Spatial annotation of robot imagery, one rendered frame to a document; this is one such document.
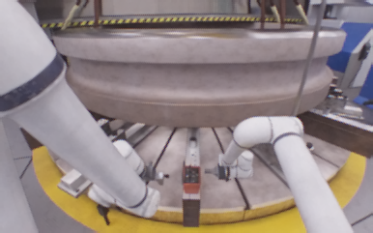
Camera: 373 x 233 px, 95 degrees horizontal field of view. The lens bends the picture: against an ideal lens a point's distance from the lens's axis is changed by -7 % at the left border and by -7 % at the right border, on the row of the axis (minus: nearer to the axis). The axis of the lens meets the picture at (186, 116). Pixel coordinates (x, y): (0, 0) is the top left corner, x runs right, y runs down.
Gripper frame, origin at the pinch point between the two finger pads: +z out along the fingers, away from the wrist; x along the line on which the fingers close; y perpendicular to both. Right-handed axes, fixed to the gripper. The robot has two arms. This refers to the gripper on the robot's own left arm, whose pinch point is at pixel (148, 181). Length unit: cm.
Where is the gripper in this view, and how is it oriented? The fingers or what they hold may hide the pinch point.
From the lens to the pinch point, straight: 98.9
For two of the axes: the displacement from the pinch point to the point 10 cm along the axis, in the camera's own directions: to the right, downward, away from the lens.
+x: -9.8, 0.5, 1.8
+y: 0.7, -7.9, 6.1
